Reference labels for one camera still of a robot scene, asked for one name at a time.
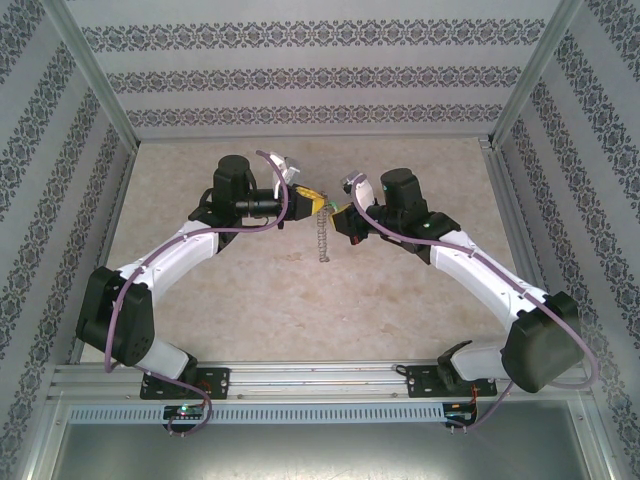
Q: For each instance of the key with green tag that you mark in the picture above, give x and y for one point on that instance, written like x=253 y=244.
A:
x=331 y=204

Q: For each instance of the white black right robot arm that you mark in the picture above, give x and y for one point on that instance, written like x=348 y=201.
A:
x=475 y=280

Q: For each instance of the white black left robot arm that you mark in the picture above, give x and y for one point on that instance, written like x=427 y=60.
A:
x=175 y=250

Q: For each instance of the black mounting plate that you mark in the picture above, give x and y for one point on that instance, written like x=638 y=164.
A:
x=425 y=382
x=217 y=382

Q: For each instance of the small circuit board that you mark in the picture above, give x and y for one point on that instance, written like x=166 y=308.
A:
x=185 y=411
x=460 y=417

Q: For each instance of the grey metal panel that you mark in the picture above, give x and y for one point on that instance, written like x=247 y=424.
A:
x=320 y=455

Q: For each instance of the aluminium table edge rail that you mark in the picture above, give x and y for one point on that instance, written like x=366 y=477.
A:
x=512 y=225
x=112 y=225

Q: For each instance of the long aluminium base rail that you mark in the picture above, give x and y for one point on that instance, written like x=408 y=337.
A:
x=320 y=380

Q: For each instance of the aluminium corner post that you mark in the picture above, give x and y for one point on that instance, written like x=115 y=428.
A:
x=91 y=70
x=536 y=70

